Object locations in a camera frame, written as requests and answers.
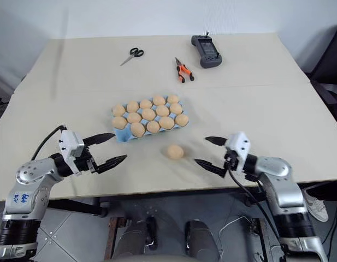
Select black chair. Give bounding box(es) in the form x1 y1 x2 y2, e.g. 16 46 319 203
309 23 337 111

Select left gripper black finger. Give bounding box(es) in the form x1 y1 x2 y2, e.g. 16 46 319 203
92 154 128 175
82 133 116 147

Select grey handheld controller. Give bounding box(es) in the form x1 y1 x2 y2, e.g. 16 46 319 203
191 31 223 69

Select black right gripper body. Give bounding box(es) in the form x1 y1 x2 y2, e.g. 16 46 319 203
222 148 240 172

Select orange black pliers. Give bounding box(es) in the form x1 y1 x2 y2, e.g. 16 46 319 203
175 57 196 84

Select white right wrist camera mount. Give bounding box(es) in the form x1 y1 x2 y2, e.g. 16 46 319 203
224 132 252 174

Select blue egg carton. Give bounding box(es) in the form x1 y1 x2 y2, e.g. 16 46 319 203
111 94 191 144

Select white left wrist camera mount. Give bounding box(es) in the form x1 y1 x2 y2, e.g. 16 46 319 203
58 129 85 175

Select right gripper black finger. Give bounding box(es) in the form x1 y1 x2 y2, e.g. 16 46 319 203
204 136 229 148
194 158 228 179

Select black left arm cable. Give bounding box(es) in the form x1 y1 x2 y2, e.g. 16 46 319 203
30 124 68 161

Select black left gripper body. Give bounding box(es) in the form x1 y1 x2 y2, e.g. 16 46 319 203
74 146 100 175

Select black handled scissors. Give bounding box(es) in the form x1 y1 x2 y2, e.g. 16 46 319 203
119 47 145 67

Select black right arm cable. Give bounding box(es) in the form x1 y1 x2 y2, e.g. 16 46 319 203
227 168 284 246

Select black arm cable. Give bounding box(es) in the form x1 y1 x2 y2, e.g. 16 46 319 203
30 124 68 161
227 168 284 246

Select dark rounded housing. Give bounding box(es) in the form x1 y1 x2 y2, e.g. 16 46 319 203
184 218 221 262
119 215 159 259

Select black table frame bar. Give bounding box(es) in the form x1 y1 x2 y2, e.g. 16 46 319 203
45 198 108 218

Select white floor cable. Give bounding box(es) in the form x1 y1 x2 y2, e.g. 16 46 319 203
217 214 256 262

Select white sneaker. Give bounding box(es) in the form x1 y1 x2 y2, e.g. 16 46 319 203
303 189 329 223

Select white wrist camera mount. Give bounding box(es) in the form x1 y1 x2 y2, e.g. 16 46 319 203
224 132 252 174
58 129 85 175

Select rusty metal table leg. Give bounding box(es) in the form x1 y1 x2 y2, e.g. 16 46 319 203
107 217 119 261
251 217 269 262

